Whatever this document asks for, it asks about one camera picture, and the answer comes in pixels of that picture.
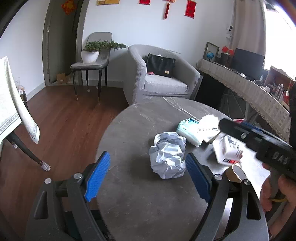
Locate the white crumpled tissue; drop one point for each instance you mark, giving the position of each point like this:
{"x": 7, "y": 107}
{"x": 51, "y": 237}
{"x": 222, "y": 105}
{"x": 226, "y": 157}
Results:
{"x": 208, "y": 128}

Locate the white patterned tablecloth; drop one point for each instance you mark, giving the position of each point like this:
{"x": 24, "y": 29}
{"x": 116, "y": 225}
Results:
{"x": 13, "y": 110}

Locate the teal wet wipes pack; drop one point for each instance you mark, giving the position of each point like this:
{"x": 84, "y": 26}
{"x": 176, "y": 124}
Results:
{"x": 190, "y": 129}

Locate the black chair leg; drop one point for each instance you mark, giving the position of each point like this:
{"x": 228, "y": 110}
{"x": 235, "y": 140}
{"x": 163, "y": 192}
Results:
{"x": 15, "y": 140}

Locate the black handbag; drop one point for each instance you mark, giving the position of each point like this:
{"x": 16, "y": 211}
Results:
{"x": 159, "y": 65}

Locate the cardboard box with clutter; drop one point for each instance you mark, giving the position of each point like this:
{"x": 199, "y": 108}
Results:
{"x": 278, "y": 82}

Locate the potted green plant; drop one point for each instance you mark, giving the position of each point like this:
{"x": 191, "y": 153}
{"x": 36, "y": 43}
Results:
{"x": 92, "y": 49}

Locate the framed globe picture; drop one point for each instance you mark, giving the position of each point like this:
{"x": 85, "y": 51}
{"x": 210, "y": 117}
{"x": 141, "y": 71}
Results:
{"x": 210, "y": 52}

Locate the dark green door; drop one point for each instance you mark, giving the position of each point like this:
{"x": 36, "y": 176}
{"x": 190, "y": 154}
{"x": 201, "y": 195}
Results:
{"x": 62, "y": 38}

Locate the small cardboard box on floor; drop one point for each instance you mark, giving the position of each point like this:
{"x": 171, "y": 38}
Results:
{"x": 61, "y": 78}

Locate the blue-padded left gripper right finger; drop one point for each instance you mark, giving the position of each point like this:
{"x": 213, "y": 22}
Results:
{"x": 246, "y": 220}

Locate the SanDisk red white card package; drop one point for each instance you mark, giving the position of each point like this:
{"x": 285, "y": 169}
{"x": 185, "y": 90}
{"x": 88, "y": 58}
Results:
{"x": 228, "y": 150}

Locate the long cloth-covered side table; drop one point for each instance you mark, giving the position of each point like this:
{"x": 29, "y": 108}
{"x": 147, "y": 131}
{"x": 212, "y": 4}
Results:
{"x": 266, "y": 105}

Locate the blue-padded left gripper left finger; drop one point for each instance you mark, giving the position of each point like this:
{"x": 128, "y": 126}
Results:
{"x": 61, "y": 211}

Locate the black monitor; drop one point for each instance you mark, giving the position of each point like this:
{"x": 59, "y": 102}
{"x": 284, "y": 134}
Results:
{"x": 248, "y": 63}

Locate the grey armchair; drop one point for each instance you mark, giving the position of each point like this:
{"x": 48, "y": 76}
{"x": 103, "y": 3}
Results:
{"x": 139, "y": 86}

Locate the grey dining chair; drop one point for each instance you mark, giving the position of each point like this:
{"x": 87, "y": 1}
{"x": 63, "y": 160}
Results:
{"x": 100, "y": 65}

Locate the crumpled light blue paper ball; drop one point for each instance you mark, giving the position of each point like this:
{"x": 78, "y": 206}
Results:
{"x": 167, "y": 155}

